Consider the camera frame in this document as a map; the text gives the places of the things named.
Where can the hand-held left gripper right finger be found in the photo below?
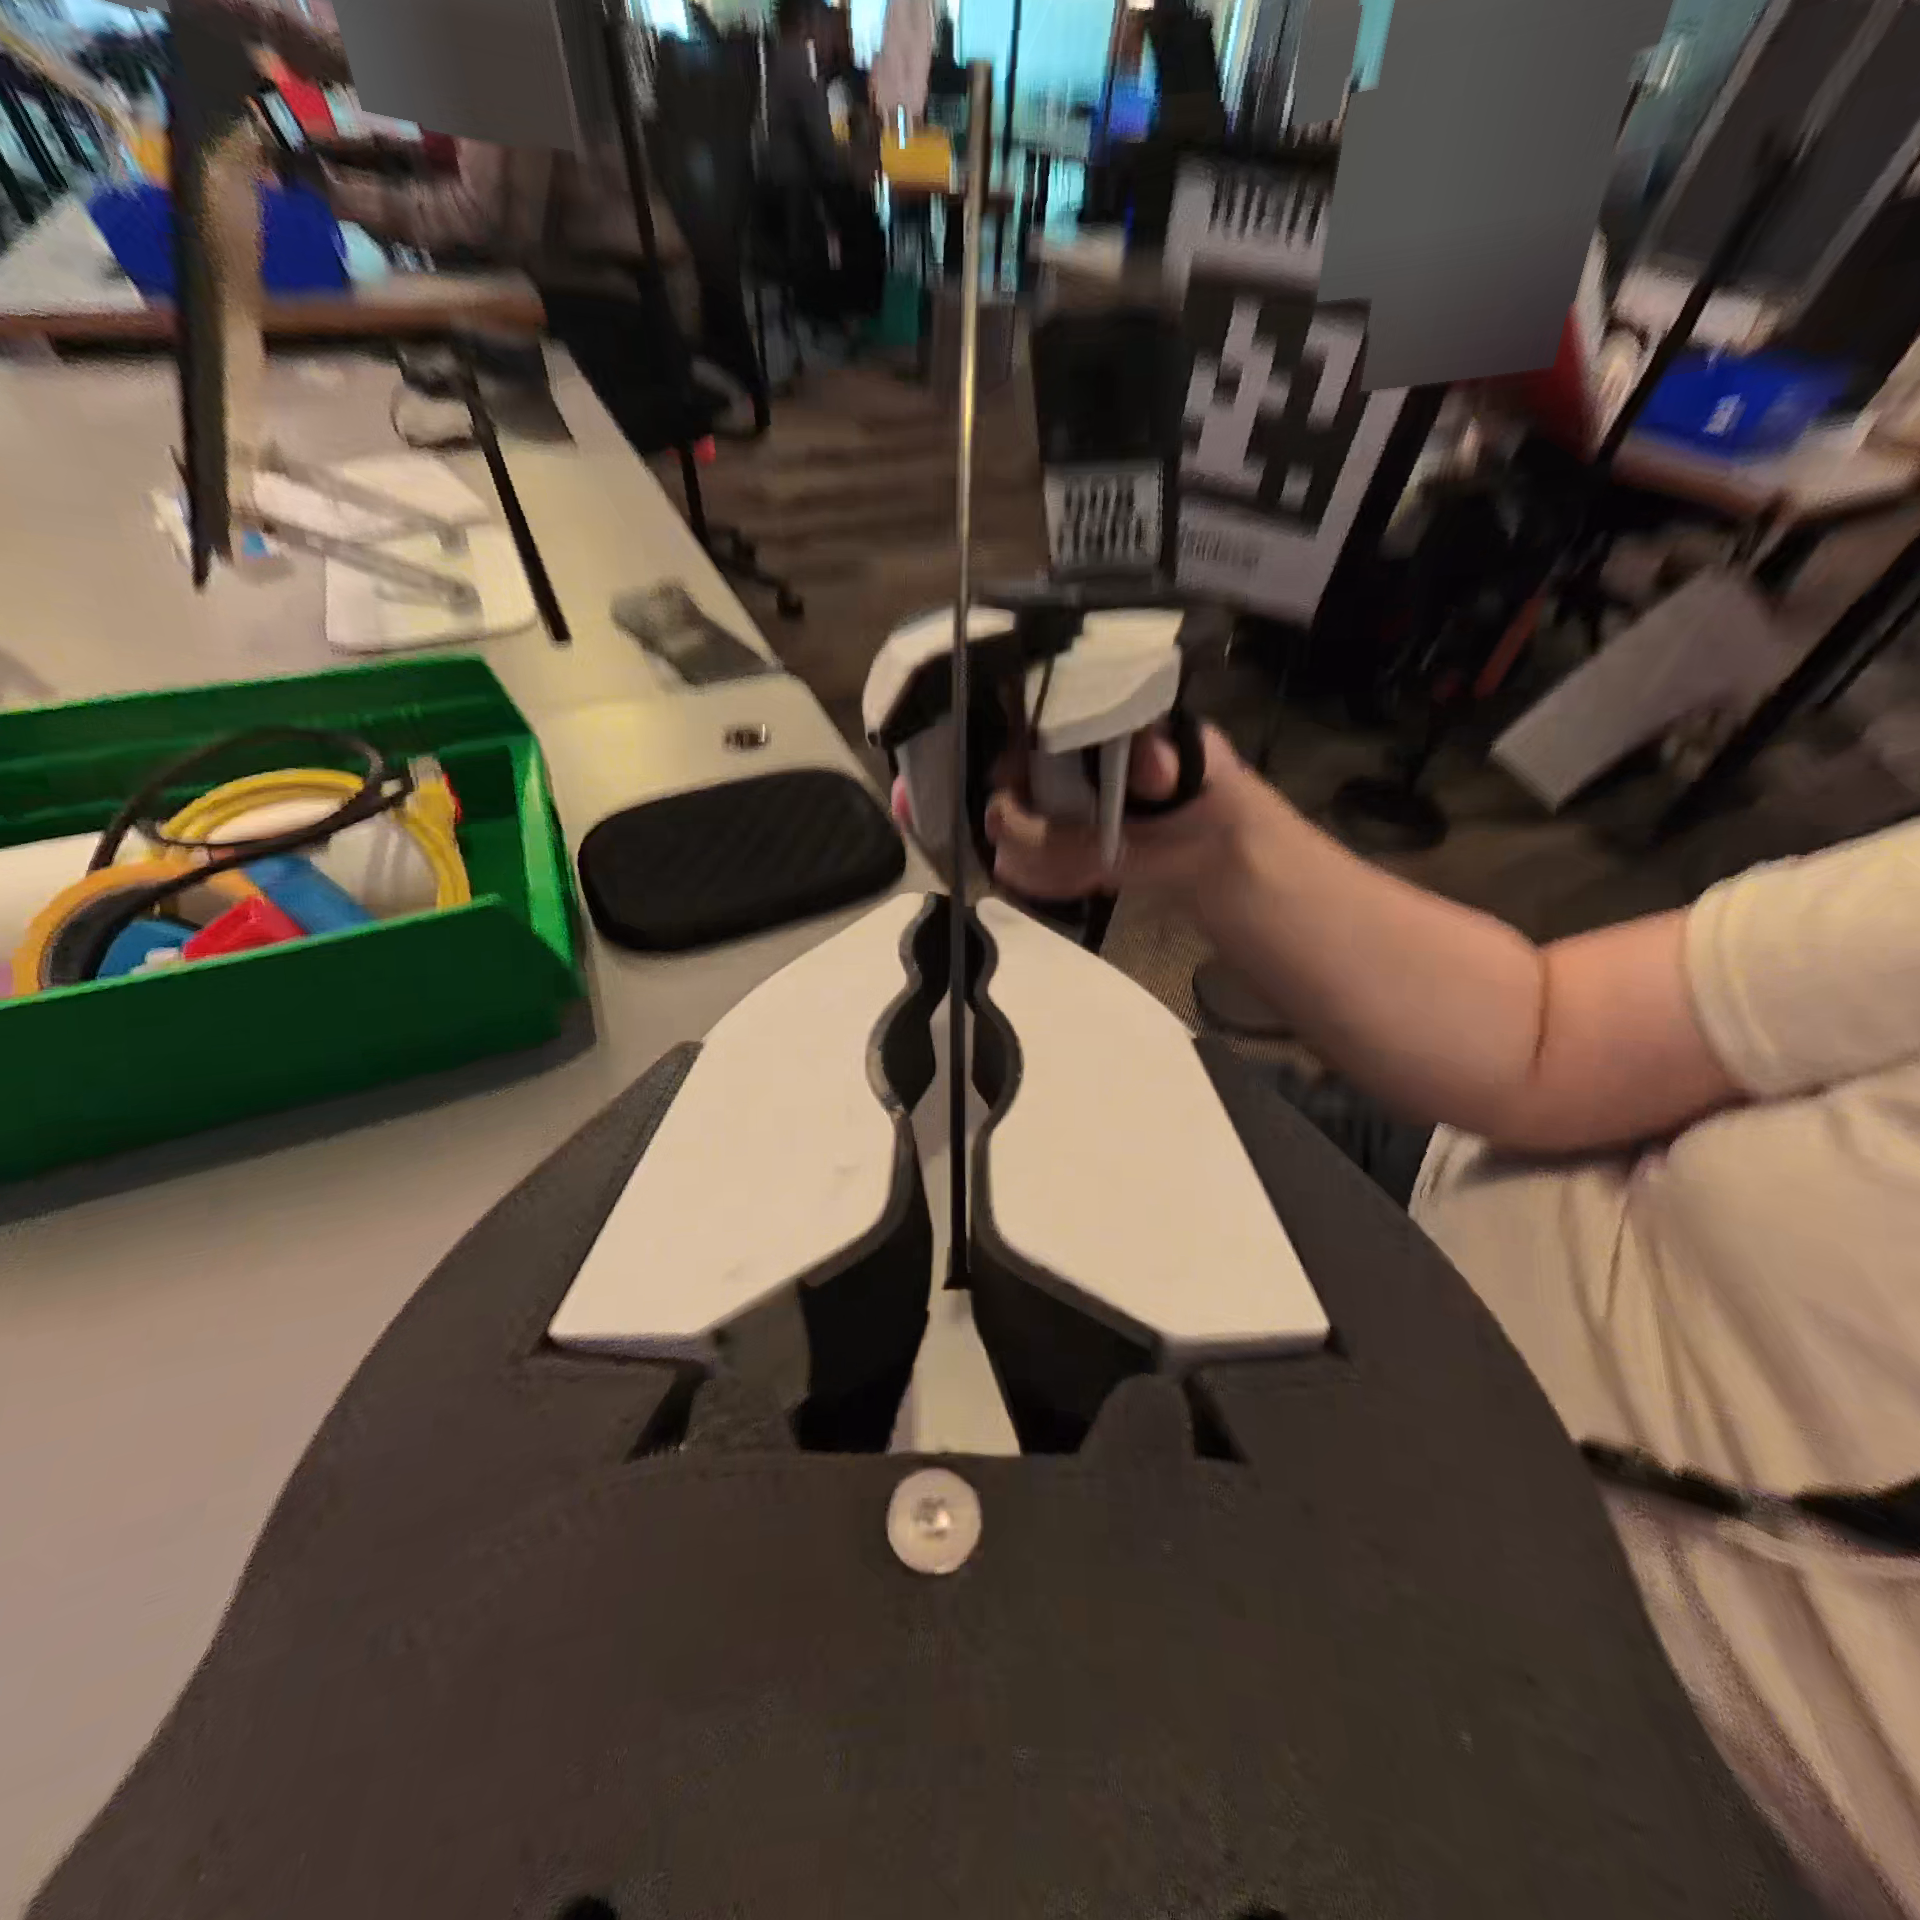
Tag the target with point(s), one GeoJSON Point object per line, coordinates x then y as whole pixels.
{"type": "Point", "coordinates": [1154, 1172]}

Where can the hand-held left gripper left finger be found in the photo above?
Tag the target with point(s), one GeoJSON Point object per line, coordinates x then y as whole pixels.
{"type": "Point", "coordinates": [750, 1156]}

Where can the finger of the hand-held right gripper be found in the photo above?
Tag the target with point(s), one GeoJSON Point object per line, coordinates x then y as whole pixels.
{"type": "Point", "coordinates": [1118, 683]}
{"type": "Point", "coordinates": [914, 675]}

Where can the black plate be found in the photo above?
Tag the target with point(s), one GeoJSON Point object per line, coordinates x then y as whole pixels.
{"type": "Point", "coordinates": [970, 452]}

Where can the grey desk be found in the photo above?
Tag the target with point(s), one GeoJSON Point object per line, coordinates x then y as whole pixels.
{"type": "Point", "coordinates": [224, 1349]}

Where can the person's right hand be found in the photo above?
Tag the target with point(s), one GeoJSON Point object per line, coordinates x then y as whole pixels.
{"type": "Point", "coordinates": [1184, 855]}

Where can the black-and-white marker sign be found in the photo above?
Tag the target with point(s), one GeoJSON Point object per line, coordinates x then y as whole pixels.
{"type": "Point", "coordinates": [1290, 436]}

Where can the small dark rectangular panel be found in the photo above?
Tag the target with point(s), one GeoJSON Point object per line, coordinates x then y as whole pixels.
{"type": "Point", "coordinates": [691, 638]}

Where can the black wrist rest pad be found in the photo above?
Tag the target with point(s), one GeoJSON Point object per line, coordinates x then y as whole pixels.
{"type": "Point", "coordinates": [733, 863]}

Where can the green plastic bin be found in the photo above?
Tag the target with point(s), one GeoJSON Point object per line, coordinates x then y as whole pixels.
{"type": "Point", "coordinates": [300, 1051]}

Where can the white roll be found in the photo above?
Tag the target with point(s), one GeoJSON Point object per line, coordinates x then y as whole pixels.
{"type": "Point", "coordinates": [376, 863]}

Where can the white stand base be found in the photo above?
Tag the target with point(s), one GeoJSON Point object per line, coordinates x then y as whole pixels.
{"type": "Point", "coordinates": [421, 601]}

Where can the blue block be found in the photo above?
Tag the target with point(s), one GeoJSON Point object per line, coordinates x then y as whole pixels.
{"type": "Point", "coordinates": [142, 950]}
{"type": "Point", "coordinates": [306, 893]}

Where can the red block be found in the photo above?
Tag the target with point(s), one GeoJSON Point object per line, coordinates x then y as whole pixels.
{"type": "Point", "coordinates": [248, 927]}

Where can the blue plastic bin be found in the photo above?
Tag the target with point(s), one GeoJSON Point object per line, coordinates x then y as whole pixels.
{"type": "Point", "coordinates": [1723, 405]}
{"type": "Point", "coordinates": [300, 241]}

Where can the long work table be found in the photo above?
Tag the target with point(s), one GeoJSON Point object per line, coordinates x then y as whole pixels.
{"type": "Point", "coordinates": [388, 317]}

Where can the yellow tape roll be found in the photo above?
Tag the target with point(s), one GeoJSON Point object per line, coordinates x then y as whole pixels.
{"type": "Point", "coordinates": [60, 915]}

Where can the black pole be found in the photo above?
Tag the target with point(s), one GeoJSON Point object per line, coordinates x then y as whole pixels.
{"type": "Point", "coordinates": [210, 301]}

